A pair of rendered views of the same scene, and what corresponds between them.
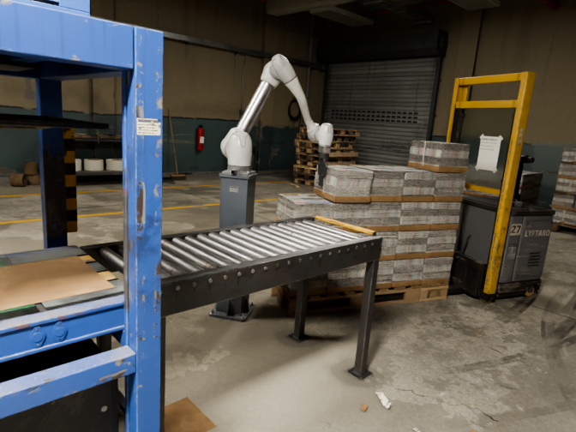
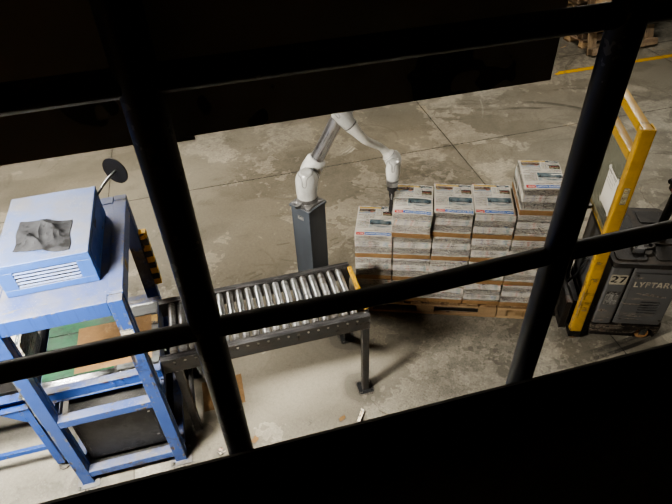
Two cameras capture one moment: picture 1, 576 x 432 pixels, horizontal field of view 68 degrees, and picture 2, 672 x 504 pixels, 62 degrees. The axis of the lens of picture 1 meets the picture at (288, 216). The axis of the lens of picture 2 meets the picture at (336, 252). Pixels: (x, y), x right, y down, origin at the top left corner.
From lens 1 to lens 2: 269 cm
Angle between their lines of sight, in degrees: 39
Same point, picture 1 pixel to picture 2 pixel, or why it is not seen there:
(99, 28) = (91, 308)
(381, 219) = (446, 250)
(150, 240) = (142, 367)
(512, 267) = (611, 311)
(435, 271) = (515, 296)
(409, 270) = (482, 292)
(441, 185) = (523, 226)
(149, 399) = (163, 415)
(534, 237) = (649, 288)
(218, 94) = not seen: outside the picture
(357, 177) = (414, 219)
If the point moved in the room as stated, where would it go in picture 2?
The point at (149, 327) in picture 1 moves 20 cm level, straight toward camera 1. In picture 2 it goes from (153, 393) to (138, 423)
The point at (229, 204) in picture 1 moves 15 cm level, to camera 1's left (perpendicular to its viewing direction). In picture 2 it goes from (299, 227) to (282, 221)
